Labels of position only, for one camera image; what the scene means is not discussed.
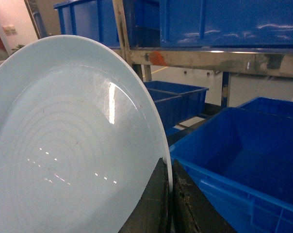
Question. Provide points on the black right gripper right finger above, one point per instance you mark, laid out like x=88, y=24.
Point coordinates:
x=192, y=211

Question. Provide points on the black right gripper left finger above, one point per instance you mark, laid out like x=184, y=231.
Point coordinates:
x=151, y=214

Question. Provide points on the light blue round plate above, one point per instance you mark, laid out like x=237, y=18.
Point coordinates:
x=80, y=137

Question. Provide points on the large blue crate on shelf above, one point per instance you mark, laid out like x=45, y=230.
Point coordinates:
x=243, y=163

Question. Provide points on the blue bin left shelf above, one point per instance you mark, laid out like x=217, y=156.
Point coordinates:
x=168, y=106

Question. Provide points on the stainless steel shelf rack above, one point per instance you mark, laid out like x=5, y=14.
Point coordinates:
x=271, y=62

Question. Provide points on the blue bin behind left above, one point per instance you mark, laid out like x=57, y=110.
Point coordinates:
x=192, y=97

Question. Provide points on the large dark blue upper bin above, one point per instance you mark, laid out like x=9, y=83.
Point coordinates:
x=226, y=23

